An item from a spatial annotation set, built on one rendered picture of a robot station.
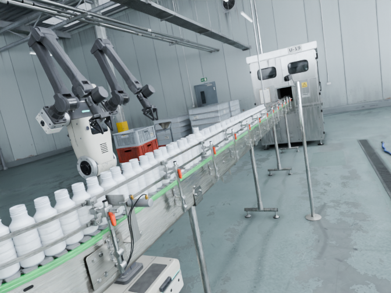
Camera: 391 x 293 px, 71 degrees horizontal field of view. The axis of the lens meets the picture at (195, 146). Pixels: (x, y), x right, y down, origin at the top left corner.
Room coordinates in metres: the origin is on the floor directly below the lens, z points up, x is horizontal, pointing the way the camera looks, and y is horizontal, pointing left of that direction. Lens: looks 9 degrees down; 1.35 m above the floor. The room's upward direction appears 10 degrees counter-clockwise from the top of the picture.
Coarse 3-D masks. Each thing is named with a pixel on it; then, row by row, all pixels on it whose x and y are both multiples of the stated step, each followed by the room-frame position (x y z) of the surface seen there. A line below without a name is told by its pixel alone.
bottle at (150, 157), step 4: (148, 152) 1.25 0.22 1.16; (152, 152) 1.23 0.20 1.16; (148, 156) 1.22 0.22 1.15; (152, 156) 1.22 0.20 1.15; (148, 160) 1.22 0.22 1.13; (152, 160) 1.22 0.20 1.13; (156, 160) 1.23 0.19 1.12; (152, 164) 1.21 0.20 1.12; (156, 164) 1.22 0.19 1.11; (156, 168) 1.21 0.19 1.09; (156, 172) 1.21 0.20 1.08; (156, 176) 1.21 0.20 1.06; (160, 176) 1.23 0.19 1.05; (156, 180) 1.21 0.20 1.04; (156, 184) 1.21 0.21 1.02; (160, 184) 1.22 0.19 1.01
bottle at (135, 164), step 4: (132, 160) 1.11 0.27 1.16; (136, 160) 1.12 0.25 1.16; (132, 164) 1.11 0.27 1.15; (136, 164) 1.12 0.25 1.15; (132, 168) 1.11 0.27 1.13; (136, 168) 1.11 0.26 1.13; (140, 168) 1.12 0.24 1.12; (136, 172) 1.10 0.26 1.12; (140, 172) 1.11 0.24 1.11; (140, 176) 1.11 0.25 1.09; (140, 180) 1.11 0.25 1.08; (144, 180) 1.12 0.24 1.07; (140, 184) 1.10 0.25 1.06; (144, 184) 1.12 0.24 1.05; (140, 188) 1.10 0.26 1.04; (144, 192) 1.11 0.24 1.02; (144, 196) 1.11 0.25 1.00
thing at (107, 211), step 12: (252, 144) 2.43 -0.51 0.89; (168, 168) 1.23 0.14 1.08; (180, 168) 1.20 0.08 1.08; (216, 168) 1.62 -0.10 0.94; (216, 180) 1.61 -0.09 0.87; (180, 192) 1.21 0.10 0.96; (96, 216) 0.83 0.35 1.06; (108, 216) 0.80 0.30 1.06; (108, 240) 0.84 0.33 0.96; (120, 252) 0.81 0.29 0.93; (120, 264) 0.80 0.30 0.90
